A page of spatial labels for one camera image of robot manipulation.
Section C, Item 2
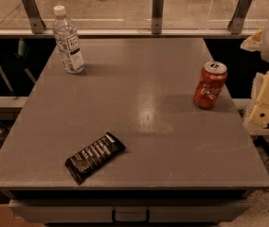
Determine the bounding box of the black snack bar wrapper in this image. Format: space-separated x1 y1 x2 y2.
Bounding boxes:
65 132 126 185

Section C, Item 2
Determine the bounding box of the grey metal rail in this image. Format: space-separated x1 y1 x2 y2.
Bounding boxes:
0 28 256 38

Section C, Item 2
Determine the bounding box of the grey drawer with handle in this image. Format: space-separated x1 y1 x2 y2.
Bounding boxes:
9 200 249 224

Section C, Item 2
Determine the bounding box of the metal bracket post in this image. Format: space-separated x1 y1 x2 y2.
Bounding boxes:
151 0 164 34
21 0 45 34
227 0 253 34

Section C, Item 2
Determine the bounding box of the left metal bracket post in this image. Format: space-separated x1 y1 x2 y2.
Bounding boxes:
21 0 45 34

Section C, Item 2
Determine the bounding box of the cardboard box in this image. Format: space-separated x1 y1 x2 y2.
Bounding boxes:
0 192 44 227

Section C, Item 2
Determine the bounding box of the clear plastic water bottle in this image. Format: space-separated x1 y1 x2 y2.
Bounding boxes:
53 6 84 74

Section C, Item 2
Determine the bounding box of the red coke can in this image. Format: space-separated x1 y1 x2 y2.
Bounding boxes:
193 61 227 110

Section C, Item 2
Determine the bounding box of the right metal bracket post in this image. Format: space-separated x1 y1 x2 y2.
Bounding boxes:
227 0 253 34

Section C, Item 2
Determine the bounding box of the middle metal bracket post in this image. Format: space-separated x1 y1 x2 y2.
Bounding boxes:
151 0 164 34

